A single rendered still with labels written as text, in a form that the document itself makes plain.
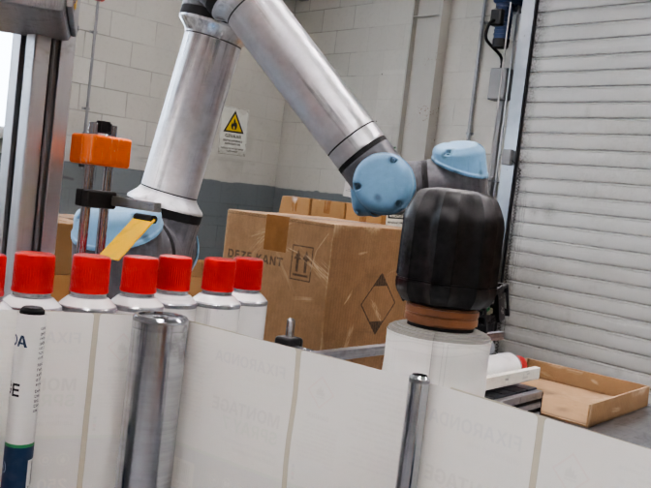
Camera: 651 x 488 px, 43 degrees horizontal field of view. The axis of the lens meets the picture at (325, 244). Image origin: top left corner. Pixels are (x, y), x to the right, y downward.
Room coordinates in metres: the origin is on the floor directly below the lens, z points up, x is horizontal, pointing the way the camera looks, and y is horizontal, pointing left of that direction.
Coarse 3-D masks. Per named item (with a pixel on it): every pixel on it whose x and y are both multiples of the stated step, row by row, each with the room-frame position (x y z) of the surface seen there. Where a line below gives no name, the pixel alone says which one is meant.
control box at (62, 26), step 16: (0, 0) 0.67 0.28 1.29; (16, 0) 0.68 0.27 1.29; (32, 0) 0.68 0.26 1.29; (48, 0) 0.68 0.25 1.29; (64, 0) 0.69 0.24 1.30; (0, 16) 0.74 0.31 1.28; (16, 16) 0.73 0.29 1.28; (32, 16) 0.72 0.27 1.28; (48, 16) 0.71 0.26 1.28; (64, 16) 0.72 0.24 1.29; (16, 32) 0.82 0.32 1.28; (32, 32) 0.81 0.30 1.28; (48, 32) 0.80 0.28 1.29; (64, 32) 0.79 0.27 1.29
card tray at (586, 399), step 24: (528, 360) 1.75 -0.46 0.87; (528, 384) 1.65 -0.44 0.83; (552, 384) 1.68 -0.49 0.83; (576, 384) 1.68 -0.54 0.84; (600, 384) 1.65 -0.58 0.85; (624, 384) 1.62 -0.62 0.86; (552, 408) 1.46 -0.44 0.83; (576, 408) 1.49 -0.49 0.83; (600, 408) 1.40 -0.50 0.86; (624, 408) 1.49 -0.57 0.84
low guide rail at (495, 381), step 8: (528, 368) 1.38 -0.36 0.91; (536, 368) 1.39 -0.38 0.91; (488, 376) 1.27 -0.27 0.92; (496, 376) 1.28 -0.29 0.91; (504, 376) 1.30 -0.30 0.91; (512, 376) 1.32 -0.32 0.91; (520, 376) 1.34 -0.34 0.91; (528, 376) 1.37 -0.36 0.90; (536, 376) 1.39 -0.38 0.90; (488, 384) 1.26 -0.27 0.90; (496, 384) 1.28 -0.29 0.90; (504, 384) 1.30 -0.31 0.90
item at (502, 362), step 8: (504, 352) 1.41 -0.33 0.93; (488, 360) 1.33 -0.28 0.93; (496, 360) 1.35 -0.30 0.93; (504, 360) 1.36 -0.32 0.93; (512, 360) 1.39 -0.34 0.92; (520, 360) 1.43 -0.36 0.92; (488, 368) 1.31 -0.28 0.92; (496, 368) 1.33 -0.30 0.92; (504, 368) 1.35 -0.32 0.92; (512, 368) 1.37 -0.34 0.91; (520, 368) 1.40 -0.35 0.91
